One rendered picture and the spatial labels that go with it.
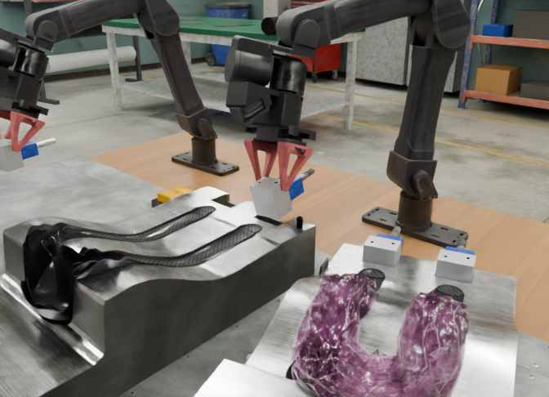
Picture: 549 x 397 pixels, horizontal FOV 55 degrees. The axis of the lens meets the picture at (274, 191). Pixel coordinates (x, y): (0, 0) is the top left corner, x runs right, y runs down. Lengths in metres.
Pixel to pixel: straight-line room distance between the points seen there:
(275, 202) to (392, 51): 5.90
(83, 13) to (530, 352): 1.01
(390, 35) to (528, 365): 6.06
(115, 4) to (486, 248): 0.89
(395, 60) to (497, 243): 5.66
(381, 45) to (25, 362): 6.32
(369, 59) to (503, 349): 6.34
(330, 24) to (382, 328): 0.46
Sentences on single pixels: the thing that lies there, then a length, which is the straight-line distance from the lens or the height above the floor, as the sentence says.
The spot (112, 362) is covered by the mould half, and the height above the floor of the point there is 0.85.
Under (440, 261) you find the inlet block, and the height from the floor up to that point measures 0.88.
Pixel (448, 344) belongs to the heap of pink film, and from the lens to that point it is 0.59.
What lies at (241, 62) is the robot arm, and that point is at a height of 1.14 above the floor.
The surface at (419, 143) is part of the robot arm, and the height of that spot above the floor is 0.98.
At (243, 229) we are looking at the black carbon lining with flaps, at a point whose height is 0.89.
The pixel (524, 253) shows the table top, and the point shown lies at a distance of 1.04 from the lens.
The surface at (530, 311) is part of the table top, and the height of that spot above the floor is 0.80.
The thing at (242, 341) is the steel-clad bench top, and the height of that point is 0.80.
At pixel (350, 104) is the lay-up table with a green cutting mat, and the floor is 0.23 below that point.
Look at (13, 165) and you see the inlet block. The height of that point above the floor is 0.91.
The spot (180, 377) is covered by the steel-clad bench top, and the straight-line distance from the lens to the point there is 0.69.
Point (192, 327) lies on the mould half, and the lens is 0.71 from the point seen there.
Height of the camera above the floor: 1.25
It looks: 22 degrees down
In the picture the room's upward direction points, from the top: straight up
